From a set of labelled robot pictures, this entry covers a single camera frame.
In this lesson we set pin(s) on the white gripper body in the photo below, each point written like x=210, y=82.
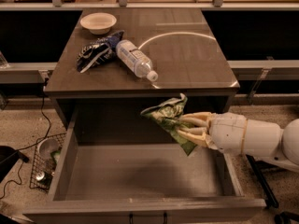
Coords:
x=228, y=132

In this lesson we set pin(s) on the green jalapeno chip bag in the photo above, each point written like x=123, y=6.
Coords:
x=167, y=115

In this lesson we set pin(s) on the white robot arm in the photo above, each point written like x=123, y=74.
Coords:
x=268, y=142

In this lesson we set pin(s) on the clear plastic water bottle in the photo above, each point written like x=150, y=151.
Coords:
x=139, y=63

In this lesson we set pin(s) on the open grey top drawer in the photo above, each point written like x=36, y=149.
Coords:
x=105, y=174

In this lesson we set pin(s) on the cream middle gripper finger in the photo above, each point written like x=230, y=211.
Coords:
x=196, y=130

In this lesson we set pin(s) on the black chair base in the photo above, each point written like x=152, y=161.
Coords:
x=257, y=167

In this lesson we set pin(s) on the white paper bowl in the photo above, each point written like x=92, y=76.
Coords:
x=98, y=23

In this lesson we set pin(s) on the blue chip bag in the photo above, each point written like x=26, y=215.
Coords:
x=98, y=52

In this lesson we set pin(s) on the black object at left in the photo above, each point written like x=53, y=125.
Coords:
x=8, y=157

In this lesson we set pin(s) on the grey cabinet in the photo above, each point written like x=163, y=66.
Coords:
x=150, y=56

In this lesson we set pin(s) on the black wire basket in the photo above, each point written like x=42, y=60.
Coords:
x=45, y=160

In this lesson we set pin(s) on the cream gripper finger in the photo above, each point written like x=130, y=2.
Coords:
x=200, y=119
x=203, y=140

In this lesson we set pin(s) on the black drawer handle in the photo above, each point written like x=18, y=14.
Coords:
x=148, y=219

